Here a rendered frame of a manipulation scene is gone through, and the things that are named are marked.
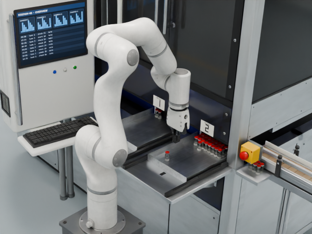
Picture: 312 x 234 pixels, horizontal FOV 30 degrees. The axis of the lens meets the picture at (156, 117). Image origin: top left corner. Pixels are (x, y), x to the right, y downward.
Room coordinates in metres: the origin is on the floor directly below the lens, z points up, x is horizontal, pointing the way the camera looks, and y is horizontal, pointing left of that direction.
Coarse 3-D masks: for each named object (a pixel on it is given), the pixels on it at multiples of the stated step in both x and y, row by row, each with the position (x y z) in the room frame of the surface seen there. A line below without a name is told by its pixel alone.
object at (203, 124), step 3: (201, 120) 2.46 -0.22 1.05; (201, 123) 2.46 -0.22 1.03; (204, 123) 2.45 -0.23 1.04; (207, 123) 2.43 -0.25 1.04; (201, 126) 2.46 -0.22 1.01; (204, 126) 2.44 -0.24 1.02; (207, 126) 2.43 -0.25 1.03; (210, 126) 2.42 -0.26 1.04; (213, 126) 2.41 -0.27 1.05; (201, 129) 2.46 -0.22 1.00; (204, 129) 2.44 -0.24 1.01; (207, 129) 2.43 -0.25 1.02; (210, 129) 2.42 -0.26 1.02; (213, 129) 2.40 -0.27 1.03; (204, 132) 2.44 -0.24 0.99; (207, 132) 2.43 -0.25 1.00; (210, 132) 2.41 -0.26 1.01; (213, 132) 2.40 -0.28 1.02; (210, 135) 2.41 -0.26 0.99
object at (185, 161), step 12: (168, 144) 2.44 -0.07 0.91; (180, 144) 2.50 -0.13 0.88; (192, 144) 2.51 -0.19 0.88; (156, 156) 2.38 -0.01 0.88; (180, 156) 2.39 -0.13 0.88; (192, 156) 2.39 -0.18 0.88; (204, 156) 2.40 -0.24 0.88; (168, 168) 2.25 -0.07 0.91; (180, 168) 2.29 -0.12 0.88; (192, 168) 2.29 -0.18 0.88; (204, 168) 2.24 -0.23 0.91; (180, 180) 2.19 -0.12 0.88
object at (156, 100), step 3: (153, 99) 2.71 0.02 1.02; (156, 99) 2.69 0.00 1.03; (159, 99) 2.68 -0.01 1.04; (162, 99) 2.66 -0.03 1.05; (153, 102) 2.71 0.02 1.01; (156, 102) 2.69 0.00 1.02; (162, 102) 2.66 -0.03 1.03; (156, 105) 2.69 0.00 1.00; (162, 105) 2.66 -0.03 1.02; (159, 108) 2.67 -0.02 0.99; (162, 108) 2.66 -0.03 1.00
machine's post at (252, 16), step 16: (256, 0) 2.30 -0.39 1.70; (256, 16) 2.31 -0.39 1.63; (256, 32) 2.31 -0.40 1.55; (240, 48) 2.33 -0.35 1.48; (256, 48) 2.32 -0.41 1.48; (240, 64) 2.32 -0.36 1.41; (256, 64) 2.34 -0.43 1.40; (240, 80) 2.31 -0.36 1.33; (240, 96) 2.31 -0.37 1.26; (240, 112) 2.30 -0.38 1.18; (240, 128) 2.30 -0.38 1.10; (240, 144) 2.31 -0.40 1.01; (240, 160) 2.32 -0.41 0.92; (224, 192) 2.33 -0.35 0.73; (224, 208) 2.32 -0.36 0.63; (224, 224) 2.31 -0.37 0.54
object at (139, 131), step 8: (144, 112) 2.78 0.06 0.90; (152, 112) 2.82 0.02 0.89; (128, 120) 2.70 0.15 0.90; (136, 120) 2.73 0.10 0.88; (144, 120) 2.74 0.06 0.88; (152, 120) 2.74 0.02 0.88; (160, 120) 2.74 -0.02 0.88; (128, 128) 2.64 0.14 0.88; (136, 128) 2.65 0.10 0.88; (144, 128) 2.65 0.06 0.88; (152, 128) 2.65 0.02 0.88; (160, 128) 2.66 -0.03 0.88; (168, 128) 2.66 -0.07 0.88; (128, 136) 2.56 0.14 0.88; (136, 136) 2.56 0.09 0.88; (144, 136) 2.56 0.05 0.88; (152, 136) 2.57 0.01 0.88; (160, 136) 2.51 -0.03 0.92; (128, 144) 2.45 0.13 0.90; (136, 144) 2.48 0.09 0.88; (144, 144) 2.44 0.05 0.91
